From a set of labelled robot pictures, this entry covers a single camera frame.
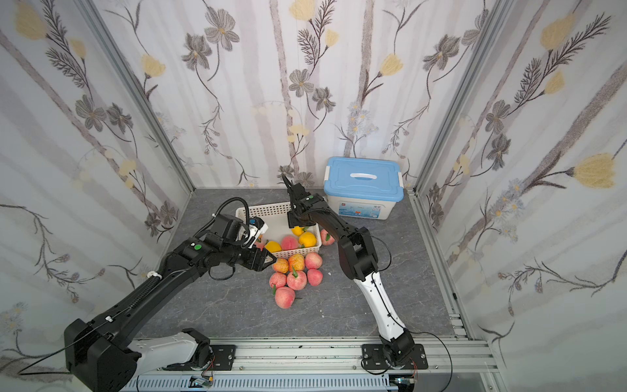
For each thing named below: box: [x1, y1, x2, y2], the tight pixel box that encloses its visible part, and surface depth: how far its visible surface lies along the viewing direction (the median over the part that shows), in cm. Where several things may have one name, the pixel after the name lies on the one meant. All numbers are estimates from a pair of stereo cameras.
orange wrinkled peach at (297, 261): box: [288, 253, 305, 272], surface depth 92 cm
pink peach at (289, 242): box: [280, 235, 299, 251], surface depth 95 cm
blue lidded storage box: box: [323, 156, 405, 220], surface depth 103 cm
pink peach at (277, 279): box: [268, 271, 287, 289], surface depth 88 cm
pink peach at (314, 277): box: [306, 268, 325, 287], surface depth 88 cm
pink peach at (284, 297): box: [274, 286, 296, 310], surface depth 83 cm
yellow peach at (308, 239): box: [298, 231, 317, 248], surface depth 98 cm
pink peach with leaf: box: [286, 266, 308, 291], surface depth 87 cm
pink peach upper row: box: [304, 251, 323, 269], surface depth 92 cm
